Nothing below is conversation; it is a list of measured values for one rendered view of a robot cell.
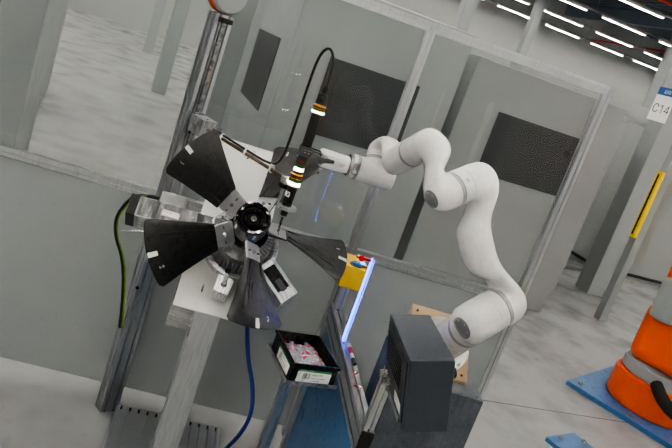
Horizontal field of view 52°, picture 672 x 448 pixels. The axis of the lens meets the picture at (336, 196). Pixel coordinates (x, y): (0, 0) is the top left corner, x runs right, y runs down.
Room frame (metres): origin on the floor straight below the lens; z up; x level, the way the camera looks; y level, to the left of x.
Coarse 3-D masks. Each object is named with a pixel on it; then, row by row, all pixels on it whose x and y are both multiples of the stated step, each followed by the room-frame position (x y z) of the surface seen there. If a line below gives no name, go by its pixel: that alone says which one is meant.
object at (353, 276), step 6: (348, 258) 2.62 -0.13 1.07; (354, 258) 2.65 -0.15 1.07; (348, 264) 2.54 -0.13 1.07; (348, 270) 2.53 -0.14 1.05; (354, 270) 2.54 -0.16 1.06; (360, 270) 2.54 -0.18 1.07; (366, 270) 2.55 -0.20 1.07; (342, 276) 2.53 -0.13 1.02; (348, 276) 2.53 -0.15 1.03; (354, 276) 2.54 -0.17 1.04; (360, 276) 2.54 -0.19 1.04; (342, 282) 2.53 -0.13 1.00; (348, 282) 2.54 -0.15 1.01; (354, 282) 2.54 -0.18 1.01; (360, 282) 2.54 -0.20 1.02; (354, 288) 2.54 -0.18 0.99
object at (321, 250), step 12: (288, 240) 2.22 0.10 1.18; (300, 240) 2.26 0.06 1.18; (312, 240) 2.31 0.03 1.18; (324, 240) 2.35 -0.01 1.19; (336, 240) 2.39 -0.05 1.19; (312, 252) 2.23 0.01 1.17; (324, 252) 2.26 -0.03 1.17; (336, 252) 2.31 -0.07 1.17; (324, 264) 2.21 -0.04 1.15; (336, 264) 2.24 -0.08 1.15; (336, 276) 2.20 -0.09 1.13
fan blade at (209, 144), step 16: (192, 144) 2.32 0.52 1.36; (208, 144) 2.31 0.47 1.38; (176, 160) 2.31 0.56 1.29; (192, 160) 2.30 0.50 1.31; (208, 160) 2.29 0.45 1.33; (224, 160) 2.29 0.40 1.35; (176, 176) 2.30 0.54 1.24; (192, 176) 2.29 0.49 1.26; (208, 176) 2.28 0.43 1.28; (224, 176) 2.27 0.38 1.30; (208, 192) 2.28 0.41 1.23; (224, 192) 2.27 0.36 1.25
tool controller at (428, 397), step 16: (400, 320) 1.71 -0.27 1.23; (416, 320) 1.72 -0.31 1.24; (432, 320) 1.73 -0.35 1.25; (400, 336) 1.62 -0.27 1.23; (416, 336) 1.63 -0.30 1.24; (432, 336) 1.63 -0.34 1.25; (400, 352) 1.58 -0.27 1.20; (416, 352) 1.54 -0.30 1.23; (432, 352) 1.55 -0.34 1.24; (448, 352) 1.56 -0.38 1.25; (400, 368) 1.57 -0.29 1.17; (416, 368) 1.50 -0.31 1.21; (432, 368) 1.51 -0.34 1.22; (448, 368) 1.51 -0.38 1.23; (384, 384) 1.66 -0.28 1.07; (400, 384) 1.55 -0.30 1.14; (416, 384) 1.50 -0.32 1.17; (432, 384) 1.51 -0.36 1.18; (448, 384) 1.52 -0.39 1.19; (400, 400) 1.54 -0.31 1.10; (416, 400) 1.51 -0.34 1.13; (432, 400) 1.51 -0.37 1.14; (448, 400) 1.52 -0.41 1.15; (400, 416) 1.53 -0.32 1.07; (416, 416) 1.51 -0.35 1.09; (432, 416) 1.52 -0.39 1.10; (448, 416) 1.52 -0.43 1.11
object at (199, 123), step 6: (192, 114) 2.70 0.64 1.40; (198, 114) 2.72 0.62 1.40; (204, 114) 2.74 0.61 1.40; (192, 120) 2.69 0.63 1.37; (198, 120) 2.66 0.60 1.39; (204, 120) 2.64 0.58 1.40; (210, 120) 2.69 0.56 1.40; (192, 126) 2.68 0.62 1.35; (198, 126) 2.65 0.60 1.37; (204, 126) 2.65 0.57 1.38; (210, 126) 2.67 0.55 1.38; (216, 126) 2.69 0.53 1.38; (192, 132) 2.67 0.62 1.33; (198, 132) 2.65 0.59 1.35; (204, 132) 2.65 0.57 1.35
